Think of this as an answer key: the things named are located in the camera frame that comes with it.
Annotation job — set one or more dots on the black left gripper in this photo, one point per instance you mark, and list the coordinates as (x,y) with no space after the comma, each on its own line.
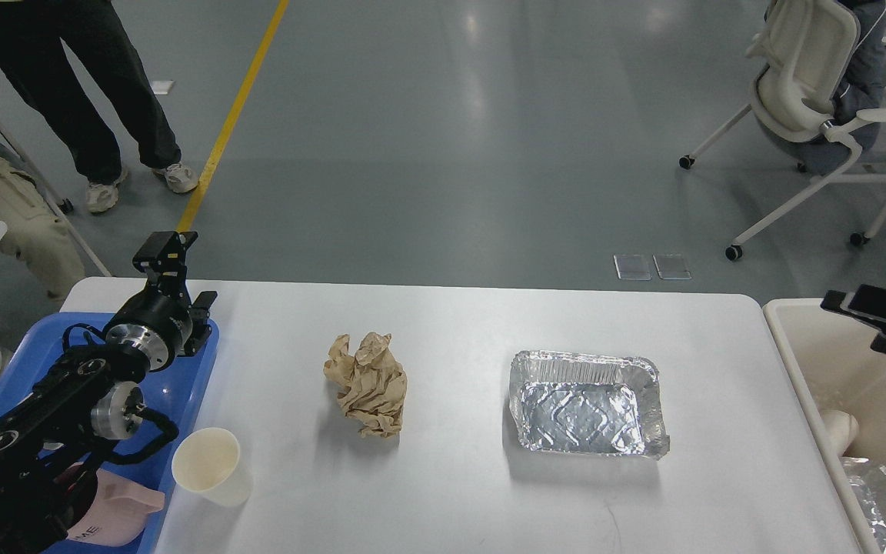
(160,321)

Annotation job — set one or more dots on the aluminium foil container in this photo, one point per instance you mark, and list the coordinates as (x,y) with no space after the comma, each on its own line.
(586,404)

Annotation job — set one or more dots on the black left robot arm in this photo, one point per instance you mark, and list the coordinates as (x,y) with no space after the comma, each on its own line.
(81,396)

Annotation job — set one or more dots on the person in dark trousers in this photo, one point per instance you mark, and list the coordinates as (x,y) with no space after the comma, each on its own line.
(36,38)

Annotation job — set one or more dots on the seated person in jeans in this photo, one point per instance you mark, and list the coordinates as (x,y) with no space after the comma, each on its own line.
(860,88)

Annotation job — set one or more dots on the pink mug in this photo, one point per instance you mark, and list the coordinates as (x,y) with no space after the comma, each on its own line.
(113,510)

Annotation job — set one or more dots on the person in black shirt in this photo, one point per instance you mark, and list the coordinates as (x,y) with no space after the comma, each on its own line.
(35,236)

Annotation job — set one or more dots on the white office chair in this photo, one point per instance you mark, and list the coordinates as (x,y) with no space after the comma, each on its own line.
(808,46)

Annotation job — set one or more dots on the beige plastic bin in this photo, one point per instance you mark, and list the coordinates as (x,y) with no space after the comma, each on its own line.
(832,366)

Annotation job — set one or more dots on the brown paper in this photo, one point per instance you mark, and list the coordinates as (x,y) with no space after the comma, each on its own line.
(373,384)

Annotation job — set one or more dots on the white paper cup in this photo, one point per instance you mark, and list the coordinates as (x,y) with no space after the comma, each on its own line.
(209,462)

